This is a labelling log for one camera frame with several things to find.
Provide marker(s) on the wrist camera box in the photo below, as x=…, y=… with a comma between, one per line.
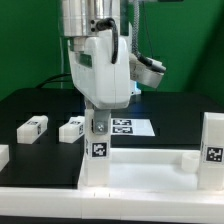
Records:
x=147, y=75

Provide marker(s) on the white left fence block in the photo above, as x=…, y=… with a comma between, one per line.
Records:
x=4, y=156

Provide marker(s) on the white front fence rail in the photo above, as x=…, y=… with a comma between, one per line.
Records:
x=185, y=207

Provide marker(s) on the fiducial marker sheet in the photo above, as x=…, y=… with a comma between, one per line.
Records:
x=132, y=127

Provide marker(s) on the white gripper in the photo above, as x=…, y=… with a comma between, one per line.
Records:
x=105, y=85

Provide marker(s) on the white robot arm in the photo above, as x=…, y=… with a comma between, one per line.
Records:
x=81, y=19

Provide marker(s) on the white desk top tray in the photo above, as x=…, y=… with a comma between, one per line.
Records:
x=153, y=169

